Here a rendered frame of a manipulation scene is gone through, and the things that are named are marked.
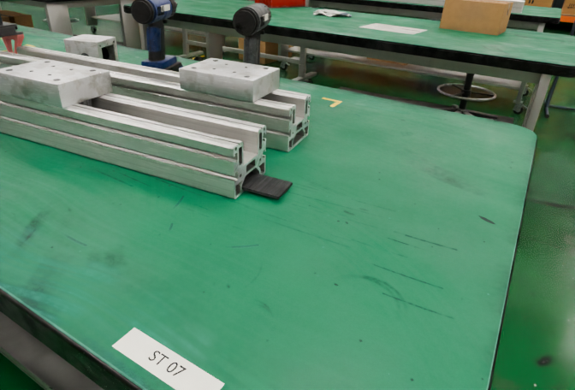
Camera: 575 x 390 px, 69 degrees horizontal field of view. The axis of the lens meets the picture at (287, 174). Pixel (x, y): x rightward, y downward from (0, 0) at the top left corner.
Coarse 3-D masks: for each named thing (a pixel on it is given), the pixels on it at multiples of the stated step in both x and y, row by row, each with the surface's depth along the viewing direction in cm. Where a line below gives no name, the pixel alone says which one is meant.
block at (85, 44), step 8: (64, 40) 113; (72, 40) 113; (80, 40) 113; (88, 40) 113; (96, 40) 114; (104, 40) 115; (112, 40) 118; (72, 48) 114; (80, 48) 113; (88, 48) 113; (96, 48) 113; (104, 48) 119; (112, 48) 120; (96, 56) 114; (104, 56) 119; (112, 56) 121
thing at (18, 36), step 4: (0, 28) 104; (4, 28) 105; (8, 28) 105; (12, 28) 106; (0, 32) 104; (4, 32) 105; (8, 32) 106; (12, 32) 106; (16, 32) 107; (20, 32) 108; (0, 36) 104; (4, 36) 105; (8, 36) 109; (12, 36) 109; (16, 36) 108; (20, 36) 108; (4, 40) 110; (8, 40) 111; (16, 40) 109; (20, 40) 109; (8, 44) 111; (16, 44) 109; (20, 44) 110; (8, 48) 111; (12, 52) 112; (16, 52) 110
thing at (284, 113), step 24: (24, 48) 106; (120, 72) 96; (144, 72) 93; (168, 72) 91; (144, 96) 86; (168, 96) 85; (192, 96) 81; (216, 96) 79; (264, 96) 83; (288, 96) 80; (240, 120) 78; (264, 120) 76; (288, 120) 75; (288, 144) 77
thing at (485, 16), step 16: (448, 0) 222; (464, 0) 218; (480, 0) 222; (496, 0) 226; (16, 16) 408; (448, 16) 225; (464, 16) 220; (480, 16) 216; (496, 16) 212; (480, 32) 218; (496, 32) 214; (240, 48) 480; (272, 48) 473; (400, 64) 398
